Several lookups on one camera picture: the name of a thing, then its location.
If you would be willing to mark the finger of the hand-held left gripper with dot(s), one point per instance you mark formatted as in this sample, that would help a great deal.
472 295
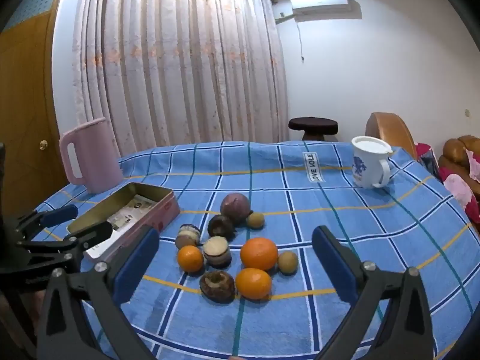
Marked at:
60 213
92 233

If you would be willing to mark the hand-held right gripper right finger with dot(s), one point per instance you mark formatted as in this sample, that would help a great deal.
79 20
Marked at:
333 262

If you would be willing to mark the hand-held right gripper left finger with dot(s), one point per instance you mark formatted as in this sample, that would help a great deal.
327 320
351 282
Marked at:
137 262

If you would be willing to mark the tan longan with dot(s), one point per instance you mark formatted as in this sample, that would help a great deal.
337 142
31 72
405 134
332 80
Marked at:
255 220
288 262

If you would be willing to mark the small orange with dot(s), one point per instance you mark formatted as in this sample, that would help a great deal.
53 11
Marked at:
190 258

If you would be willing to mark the brown water chestnut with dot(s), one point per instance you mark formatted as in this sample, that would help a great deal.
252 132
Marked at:
217 286
188 235
217 251

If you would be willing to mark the pink metal tin box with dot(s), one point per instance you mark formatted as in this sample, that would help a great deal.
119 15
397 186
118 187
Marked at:
165 210

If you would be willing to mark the large orange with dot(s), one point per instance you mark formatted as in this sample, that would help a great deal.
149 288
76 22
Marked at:
259 254

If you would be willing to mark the medium orange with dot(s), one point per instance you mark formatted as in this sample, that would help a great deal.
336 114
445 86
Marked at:
253 283

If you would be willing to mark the dark brown passion fruit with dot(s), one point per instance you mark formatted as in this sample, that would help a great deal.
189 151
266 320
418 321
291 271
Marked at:
221 226

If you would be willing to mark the purple passion fruit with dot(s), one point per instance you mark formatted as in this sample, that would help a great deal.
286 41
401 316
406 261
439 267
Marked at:
234 206

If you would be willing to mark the printed paper leaflet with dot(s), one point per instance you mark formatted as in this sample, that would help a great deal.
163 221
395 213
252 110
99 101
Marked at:
131 212

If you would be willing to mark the blue plaid tablecloth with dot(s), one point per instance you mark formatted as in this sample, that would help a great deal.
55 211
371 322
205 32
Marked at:
337 213

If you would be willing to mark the pink electric kettle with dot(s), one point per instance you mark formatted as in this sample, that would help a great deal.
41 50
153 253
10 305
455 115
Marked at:
101 157

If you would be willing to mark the white printed mug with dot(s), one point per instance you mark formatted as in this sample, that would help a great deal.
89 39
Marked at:
365 170

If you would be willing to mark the white tablecloth label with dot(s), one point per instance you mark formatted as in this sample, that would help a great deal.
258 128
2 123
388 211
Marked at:
310 167

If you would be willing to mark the wooden door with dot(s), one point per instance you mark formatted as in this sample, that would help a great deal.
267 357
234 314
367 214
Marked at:
26 101

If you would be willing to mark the white mug lid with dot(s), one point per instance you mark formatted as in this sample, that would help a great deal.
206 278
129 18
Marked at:
369 144

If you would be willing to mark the dark round stool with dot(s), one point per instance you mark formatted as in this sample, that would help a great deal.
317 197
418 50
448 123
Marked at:
313 124

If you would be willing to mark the wooden chair back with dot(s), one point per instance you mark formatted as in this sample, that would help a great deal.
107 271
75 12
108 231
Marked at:
390 131

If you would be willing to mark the brown leather sofa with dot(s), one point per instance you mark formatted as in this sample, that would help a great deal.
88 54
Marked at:
455 150

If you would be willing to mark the beige floral curtain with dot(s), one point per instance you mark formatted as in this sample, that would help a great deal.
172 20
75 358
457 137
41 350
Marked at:
180 63

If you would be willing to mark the air conditioner pipe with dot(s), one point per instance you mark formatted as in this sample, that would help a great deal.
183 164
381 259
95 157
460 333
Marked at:
284 17

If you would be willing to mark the white air conditioner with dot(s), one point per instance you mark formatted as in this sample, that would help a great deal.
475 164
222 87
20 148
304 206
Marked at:
322 3

